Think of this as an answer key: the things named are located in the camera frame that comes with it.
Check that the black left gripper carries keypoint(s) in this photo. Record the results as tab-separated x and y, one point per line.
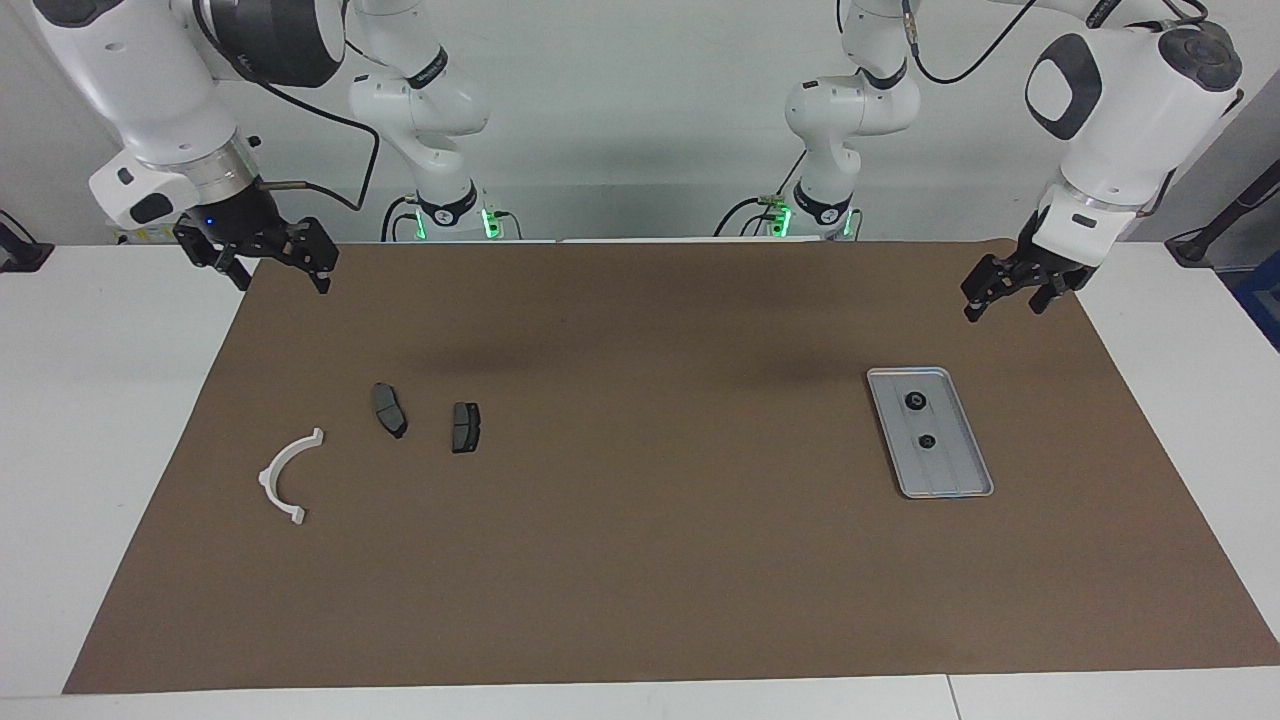
1040	268

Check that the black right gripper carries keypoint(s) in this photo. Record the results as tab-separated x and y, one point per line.
250	225

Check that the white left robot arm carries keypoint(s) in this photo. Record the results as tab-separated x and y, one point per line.
1120	130

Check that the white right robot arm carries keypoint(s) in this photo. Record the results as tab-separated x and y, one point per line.
150	90

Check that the silver metal tray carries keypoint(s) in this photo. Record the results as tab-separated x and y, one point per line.
950	475

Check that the white box yellow labels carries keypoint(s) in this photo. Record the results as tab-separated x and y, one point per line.
150	236

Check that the dark grey brake pad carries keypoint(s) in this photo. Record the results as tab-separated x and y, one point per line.
389	410
466	427

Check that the blue crate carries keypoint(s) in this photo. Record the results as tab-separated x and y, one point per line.
1262	300

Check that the brown table mat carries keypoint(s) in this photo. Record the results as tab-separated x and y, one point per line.
640	560

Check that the white curved plastic bracket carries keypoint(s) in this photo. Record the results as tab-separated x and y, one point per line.
270	482

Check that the black clamp mount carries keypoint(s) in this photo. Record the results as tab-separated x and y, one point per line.
20	255

